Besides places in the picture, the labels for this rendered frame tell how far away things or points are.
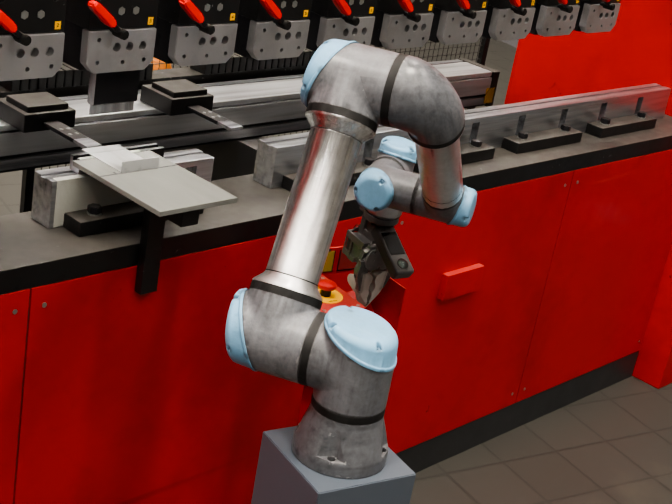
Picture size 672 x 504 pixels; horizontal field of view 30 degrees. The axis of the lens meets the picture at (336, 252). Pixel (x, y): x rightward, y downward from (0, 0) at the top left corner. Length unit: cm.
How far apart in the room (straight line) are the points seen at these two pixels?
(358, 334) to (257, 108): 123
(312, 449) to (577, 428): 205
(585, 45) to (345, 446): 255
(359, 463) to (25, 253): 74
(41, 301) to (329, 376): 63
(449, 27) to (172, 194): 97
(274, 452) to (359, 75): 60
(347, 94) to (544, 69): 244
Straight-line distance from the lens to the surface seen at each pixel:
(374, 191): 230
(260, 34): 255
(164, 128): 283
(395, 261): 244
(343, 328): 186
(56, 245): 233
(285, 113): 307
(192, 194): 229
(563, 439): 382
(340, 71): 196
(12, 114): 257
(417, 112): 194
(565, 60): 429
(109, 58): 232
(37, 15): 222
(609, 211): 371
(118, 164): 238
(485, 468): 357
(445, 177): 215
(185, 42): 242
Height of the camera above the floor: 181
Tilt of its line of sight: 22 degrees down
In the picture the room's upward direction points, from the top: 10 degrees clockwise
